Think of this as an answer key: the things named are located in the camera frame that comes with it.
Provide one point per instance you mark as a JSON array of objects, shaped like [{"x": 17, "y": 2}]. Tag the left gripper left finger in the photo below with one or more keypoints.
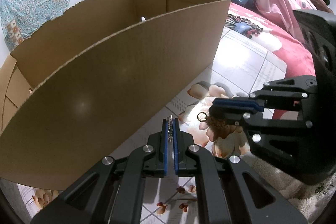
[{"x": 157, "y": 165}]

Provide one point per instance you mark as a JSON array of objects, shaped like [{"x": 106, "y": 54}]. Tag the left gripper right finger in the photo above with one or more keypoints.
[{"x": 184, "y": 165}]

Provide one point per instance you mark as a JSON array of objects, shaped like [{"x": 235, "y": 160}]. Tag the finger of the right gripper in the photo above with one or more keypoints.
[
  {"x": 239, "y": 104},
  {"x": 227, "y": 115}
]

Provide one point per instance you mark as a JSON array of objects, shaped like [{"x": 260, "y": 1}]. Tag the pink floral blanket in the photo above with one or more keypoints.
[{"x": 273, "y": 54}]

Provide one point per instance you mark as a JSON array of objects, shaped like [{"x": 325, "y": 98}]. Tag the brown cardboard box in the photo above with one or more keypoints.
[{"x": 84, "y": 82}]

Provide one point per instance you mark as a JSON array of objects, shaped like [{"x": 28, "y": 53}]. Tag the light pink quilt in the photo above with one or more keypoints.
[{"x": 280, "y": 12}]

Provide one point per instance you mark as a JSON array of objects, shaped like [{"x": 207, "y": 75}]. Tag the orange patterned hanging strip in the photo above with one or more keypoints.
[{"x": 14, "y": 33}]

